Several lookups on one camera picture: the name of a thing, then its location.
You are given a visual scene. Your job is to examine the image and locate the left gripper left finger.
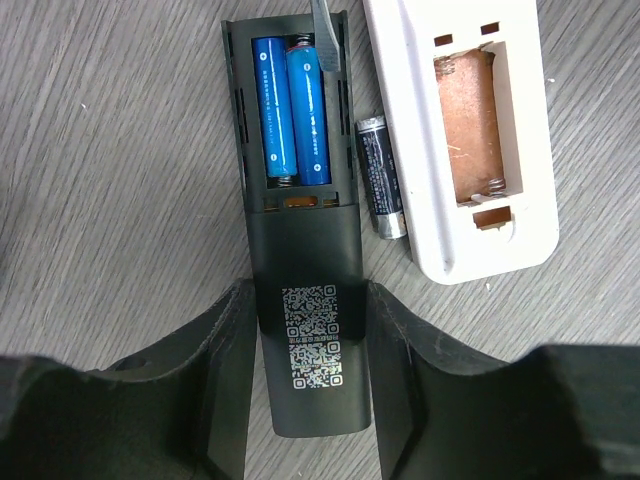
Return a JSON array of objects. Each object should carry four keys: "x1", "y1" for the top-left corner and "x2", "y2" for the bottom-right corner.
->
[{"x1": 1, "y1": 280, "x2": 257, "y2": 479}]

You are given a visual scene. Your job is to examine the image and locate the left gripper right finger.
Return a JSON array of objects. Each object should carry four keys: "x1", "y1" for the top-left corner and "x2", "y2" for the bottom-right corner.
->
[{"x1": 367, "y1": 283, "x2": 639, "y2": 479}]

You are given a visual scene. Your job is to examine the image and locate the black remote blue batteries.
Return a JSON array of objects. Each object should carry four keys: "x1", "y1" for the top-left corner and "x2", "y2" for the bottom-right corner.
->
[{"x1": 221, "y1": 12, "x2": 371, "y2": 438}]

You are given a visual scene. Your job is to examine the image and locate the dark AAA battery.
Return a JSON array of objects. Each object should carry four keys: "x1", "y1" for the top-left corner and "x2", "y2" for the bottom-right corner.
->
[{"x1": 355, "y1": 115, "x2": 407, "y2": 240}]

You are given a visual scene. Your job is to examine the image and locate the white remote control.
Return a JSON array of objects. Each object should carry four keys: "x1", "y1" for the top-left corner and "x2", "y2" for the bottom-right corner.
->
[{"x1": 364, "y1": 1, "x2": 559, "y2": 285}]

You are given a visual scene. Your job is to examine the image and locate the orange handled screwdriver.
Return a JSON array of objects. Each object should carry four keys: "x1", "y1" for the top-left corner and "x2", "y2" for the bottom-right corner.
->
[{"x1": 309, "y1": 0, "x2": 341, "y2": 72}]

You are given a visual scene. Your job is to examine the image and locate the blue aaa battery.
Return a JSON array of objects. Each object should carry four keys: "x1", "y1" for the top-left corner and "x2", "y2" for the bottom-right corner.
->
[
  {"x1": 252, "y1": 37, "x2": 298, "y2": 187},
  {"x1": 286, "y1": 36, "x2": 330, "y2": 186}
]

